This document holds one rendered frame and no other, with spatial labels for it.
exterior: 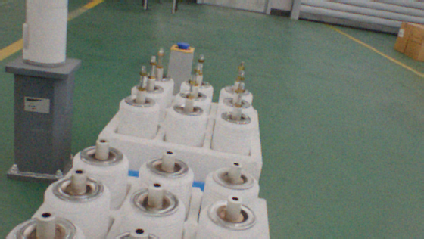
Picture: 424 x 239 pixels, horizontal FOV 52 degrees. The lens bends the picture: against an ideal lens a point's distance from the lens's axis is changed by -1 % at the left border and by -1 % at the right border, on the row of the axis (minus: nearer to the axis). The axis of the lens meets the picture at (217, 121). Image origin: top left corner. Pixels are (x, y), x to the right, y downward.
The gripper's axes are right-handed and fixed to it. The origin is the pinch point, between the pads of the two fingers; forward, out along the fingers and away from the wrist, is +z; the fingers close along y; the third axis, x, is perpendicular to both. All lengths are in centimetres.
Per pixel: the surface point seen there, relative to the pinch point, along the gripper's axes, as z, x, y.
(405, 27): 22, 332, 234
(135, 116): 24.1, -16.4, -1.7
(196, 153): 29.4, -20.9, 13.5
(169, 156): 19.3, -45.5, 7.4
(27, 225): 22, -65, -10
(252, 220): 22, -58, 21
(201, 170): 33.7, -21.1, 15.4
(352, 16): 31, 484, 232
